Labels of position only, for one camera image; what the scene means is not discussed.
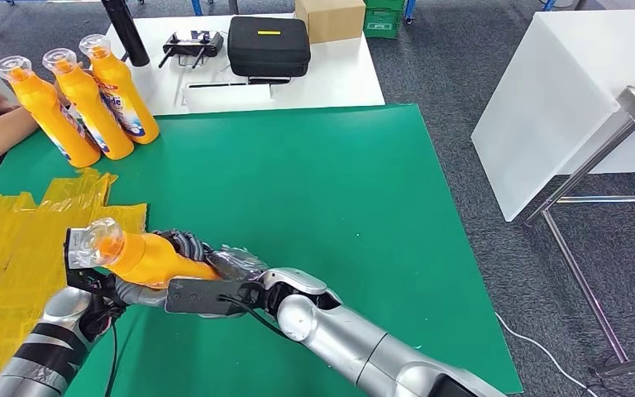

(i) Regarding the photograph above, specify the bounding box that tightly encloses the orange detergent bottle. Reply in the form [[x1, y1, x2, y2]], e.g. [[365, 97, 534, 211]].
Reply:
[[79, 33, 160, 146], [0, 55, 103, 170], [67, 217, 221, 289], [41, 47, 136, 161]]

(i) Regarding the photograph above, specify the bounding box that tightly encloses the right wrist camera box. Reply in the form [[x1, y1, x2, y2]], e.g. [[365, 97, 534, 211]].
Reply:
[[164, 276, 264, 319]]

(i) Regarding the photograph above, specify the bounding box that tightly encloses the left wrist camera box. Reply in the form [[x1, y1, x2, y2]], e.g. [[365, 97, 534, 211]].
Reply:
[[64, 227, 118, 301]]

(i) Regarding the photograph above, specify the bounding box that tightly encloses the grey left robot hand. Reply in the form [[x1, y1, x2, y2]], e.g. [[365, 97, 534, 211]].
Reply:
[[110, 274, 170, 309]]

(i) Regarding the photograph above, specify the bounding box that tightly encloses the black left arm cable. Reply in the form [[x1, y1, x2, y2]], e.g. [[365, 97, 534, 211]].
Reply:
[[103, 320, 120, 397]]

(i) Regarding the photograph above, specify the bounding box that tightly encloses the green table mat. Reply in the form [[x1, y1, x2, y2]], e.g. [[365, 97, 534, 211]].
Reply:
[[0, 103, 524, 397]]

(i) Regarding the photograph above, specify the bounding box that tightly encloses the person's right hand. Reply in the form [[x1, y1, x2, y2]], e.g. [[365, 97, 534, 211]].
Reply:
[[54, 80, 72, 111]]

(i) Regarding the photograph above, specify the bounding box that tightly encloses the black remote controller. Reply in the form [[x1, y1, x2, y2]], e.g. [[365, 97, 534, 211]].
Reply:
[[157, 30, 226, 69]]

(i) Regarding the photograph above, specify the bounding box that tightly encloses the white paper sheet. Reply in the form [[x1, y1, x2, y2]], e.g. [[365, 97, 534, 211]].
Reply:
[[181, 82, 274, 113]]

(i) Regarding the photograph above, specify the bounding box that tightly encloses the black thermos flask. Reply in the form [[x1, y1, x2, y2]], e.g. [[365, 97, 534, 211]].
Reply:
[[101, 0, 151, 68]]

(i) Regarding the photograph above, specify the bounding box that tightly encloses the black zip carry case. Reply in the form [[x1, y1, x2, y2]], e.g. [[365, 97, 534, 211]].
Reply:
[[227, 15, 312, 79]]

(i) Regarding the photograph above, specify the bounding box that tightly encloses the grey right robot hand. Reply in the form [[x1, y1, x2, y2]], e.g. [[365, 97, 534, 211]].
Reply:
[[153, 228, 270, 289]]

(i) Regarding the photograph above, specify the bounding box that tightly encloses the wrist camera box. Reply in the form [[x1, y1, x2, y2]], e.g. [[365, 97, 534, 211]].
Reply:
[[64, 227, 118, 301], [164, 276, 264, 319]]

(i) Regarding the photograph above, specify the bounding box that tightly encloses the black stylus pen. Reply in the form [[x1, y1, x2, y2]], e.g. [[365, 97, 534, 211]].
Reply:
[[189, 77, 292, 88]]

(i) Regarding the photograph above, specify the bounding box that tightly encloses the brown cardboard box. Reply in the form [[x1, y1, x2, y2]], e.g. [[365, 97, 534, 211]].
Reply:
[[294, 0, 367, 45]]

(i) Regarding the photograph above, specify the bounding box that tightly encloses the black right camera cable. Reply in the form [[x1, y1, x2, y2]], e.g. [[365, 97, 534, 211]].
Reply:
[[217, 294, 294, 342]]

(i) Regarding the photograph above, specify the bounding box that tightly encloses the white floor cable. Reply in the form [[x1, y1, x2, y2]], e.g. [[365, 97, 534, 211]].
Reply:
[[494, 312, 598, 397]]

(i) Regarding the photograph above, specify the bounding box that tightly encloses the white side table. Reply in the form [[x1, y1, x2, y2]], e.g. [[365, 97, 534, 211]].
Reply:
[[470, 9, 635, 223]]

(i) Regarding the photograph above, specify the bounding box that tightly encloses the yellow taped cardboard sheet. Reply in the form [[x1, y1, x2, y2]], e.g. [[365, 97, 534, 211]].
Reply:
[[0, 168, 149, 397]]

